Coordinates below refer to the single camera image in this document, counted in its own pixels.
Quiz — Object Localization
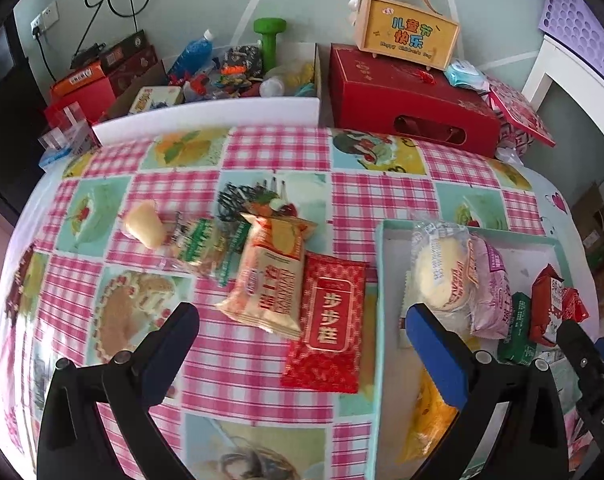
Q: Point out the purple snack packet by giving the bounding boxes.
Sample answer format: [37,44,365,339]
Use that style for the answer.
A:
[464,234,513,338]

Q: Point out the black flat box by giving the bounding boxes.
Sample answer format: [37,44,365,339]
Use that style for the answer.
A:
[99,30,148,73]

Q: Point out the purple perforated board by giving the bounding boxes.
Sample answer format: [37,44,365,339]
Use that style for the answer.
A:
[538,0,604,96]

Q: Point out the blue plastic bottle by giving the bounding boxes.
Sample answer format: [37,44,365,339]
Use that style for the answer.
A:
[168,29,215,83]

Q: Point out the black power adapter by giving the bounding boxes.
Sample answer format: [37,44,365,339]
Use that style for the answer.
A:
[71,42,108,68]

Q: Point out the green cookie packet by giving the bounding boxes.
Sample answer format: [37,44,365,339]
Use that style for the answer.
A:
[169,217,250,286]

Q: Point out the yellow toy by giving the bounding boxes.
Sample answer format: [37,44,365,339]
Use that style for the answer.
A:
[282,62,316,92]

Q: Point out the yellow jelly cup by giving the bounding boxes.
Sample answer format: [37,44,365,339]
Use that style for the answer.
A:
[123,200,167,250]

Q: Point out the light blue packet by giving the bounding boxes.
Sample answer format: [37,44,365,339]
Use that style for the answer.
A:
[38,147,73,168]

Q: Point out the black cabinet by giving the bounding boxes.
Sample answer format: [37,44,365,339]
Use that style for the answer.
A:
[0,10,48,216]

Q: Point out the green dumbbell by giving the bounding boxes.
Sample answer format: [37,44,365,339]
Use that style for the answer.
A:
[253,17,289,68]

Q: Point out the white wall socket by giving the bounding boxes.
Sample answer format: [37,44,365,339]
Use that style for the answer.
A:
[30,1,60,38]

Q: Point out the brown cardboard box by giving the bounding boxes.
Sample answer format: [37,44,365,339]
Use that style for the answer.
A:
[572,182,604,306]

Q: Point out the red gold-label packet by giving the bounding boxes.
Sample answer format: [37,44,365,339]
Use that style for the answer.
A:
[282,254,370,395]

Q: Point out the dark red white-label packet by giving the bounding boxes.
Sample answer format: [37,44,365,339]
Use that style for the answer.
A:
[529,264,567,347]

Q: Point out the yellow box with handle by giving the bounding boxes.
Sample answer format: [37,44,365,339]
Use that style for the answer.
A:
[349,0,461,73]

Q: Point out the small green snack packet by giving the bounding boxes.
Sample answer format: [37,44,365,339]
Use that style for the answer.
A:
[498,292,537,366]

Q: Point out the orange-yellow snack packet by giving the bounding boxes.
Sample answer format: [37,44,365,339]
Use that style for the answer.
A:
[402,367,460,456]

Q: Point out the mint green tray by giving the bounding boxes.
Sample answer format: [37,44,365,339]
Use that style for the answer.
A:
[364,220,590,480]

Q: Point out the black patterned pouch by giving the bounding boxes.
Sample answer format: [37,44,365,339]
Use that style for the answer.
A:
[219,45,263,83]

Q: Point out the cream and orange snack packet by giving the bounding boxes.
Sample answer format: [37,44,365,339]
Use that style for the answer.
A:
[216,212,319,339]

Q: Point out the light blue wipes pack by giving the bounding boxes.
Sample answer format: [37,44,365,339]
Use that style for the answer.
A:
[444,59,490,92]

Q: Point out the large red gift box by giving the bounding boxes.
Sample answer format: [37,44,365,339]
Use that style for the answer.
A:
[329,44,501,158]

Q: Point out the dark red box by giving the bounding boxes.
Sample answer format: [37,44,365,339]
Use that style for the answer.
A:
[107,46,160,96]

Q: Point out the white and yellow tin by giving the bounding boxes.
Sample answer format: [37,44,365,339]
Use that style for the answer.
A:
[128,85,185,115]

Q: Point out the clear plastic boxes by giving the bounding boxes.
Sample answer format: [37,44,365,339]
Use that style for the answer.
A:
[38,102,103,153]

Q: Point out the white furniture frame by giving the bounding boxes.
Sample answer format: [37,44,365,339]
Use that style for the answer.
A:
[520,35,604,171]

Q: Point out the round white bun packet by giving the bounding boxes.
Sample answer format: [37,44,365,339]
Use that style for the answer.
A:
[404,220,477,333]

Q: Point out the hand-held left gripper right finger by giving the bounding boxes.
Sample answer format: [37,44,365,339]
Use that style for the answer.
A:
[406,302,577,480]

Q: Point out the orange cardboard box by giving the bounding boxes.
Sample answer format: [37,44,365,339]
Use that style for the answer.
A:
[49,60,105,98]

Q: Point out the pink checked tablecloth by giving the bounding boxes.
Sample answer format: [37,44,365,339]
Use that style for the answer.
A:
[0,125,597,480]

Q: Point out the cardboard box of toys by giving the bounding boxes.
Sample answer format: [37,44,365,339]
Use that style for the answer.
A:
[99,42,333,126]

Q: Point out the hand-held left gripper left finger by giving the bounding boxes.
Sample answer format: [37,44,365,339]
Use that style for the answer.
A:
[36,301,201,480]

